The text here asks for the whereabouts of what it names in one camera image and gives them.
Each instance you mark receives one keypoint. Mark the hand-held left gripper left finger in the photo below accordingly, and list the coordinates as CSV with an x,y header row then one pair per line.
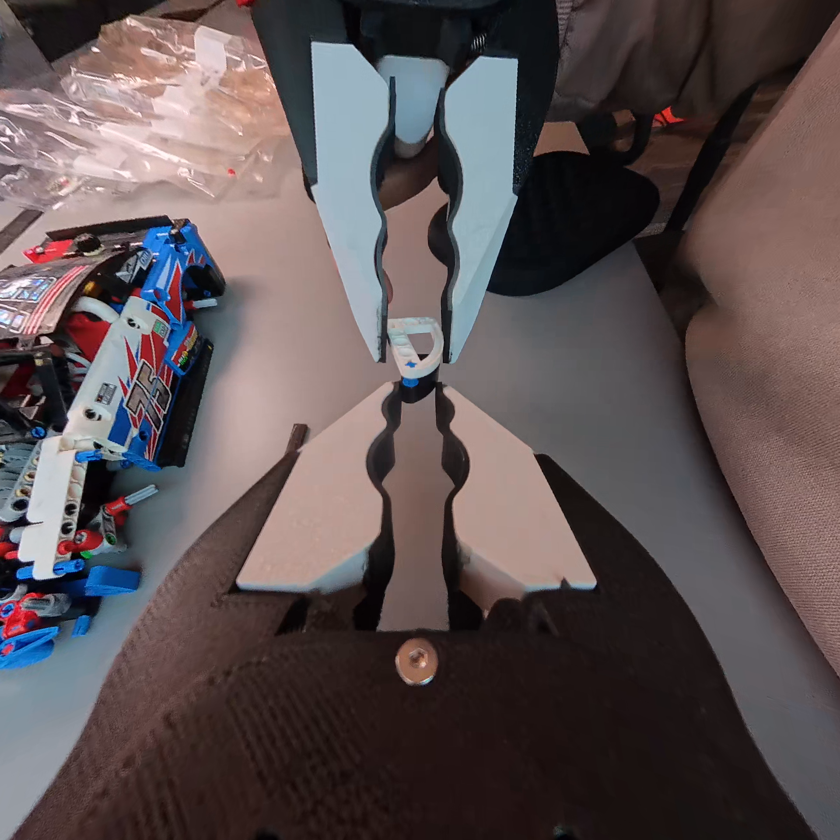
x,y
315,525

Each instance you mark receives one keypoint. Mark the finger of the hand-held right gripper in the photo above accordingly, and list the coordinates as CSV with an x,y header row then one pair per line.
x,y
344,164
485,164

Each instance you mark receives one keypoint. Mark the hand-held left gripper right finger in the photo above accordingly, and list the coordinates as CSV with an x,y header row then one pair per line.
x,y
518,525

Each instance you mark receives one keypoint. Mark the black triangular connector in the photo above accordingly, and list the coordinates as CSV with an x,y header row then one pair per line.
x,y
423,390

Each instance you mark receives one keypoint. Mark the white curved panel piece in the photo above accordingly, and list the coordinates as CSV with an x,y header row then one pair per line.
x,y
400,341

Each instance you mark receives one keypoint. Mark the person's right hand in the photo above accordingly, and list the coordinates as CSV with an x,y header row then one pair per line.
x,y
410,180

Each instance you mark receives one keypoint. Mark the black flat tile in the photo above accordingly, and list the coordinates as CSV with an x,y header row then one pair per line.
x,y
298,438

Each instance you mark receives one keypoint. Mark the black mesh cushion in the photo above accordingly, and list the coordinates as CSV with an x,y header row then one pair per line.
x,y
577,223

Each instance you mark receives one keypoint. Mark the pile of clear plastic bags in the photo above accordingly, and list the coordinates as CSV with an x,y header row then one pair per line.
x,y
131,118

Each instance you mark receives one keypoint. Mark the toy brick race car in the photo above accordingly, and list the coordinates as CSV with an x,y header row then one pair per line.
x,y
118,394

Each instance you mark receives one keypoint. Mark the person's beige sweatshirt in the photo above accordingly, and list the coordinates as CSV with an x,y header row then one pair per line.
x,y
774,361

